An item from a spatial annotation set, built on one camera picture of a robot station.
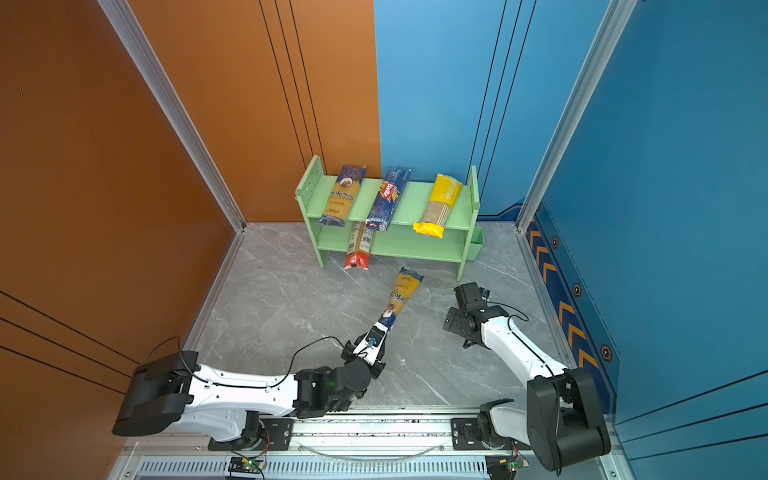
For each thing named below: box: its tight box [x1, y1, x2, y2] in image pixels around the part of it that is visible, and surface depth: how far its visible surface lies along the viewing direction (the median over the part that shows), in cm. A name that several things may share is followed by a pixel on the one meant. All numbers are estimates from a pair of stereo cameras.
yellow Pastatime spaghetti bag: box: [413, 173, 463, 239], surface depth 84 cm
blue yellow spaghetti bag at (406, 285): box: [378, 266, 425, 331], surface depth 83 cm
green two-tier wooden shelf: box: [295, 154, 485, 282], surface depth 91 cm
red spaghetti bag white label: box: [344, 221, 374, 271], surface depth 93 cm
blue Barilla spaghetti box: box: [366, 166, 412, 232], surface depth 86 cm
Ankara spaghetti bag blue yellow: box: [319, 165, 367, 227], surface depth 89 cm
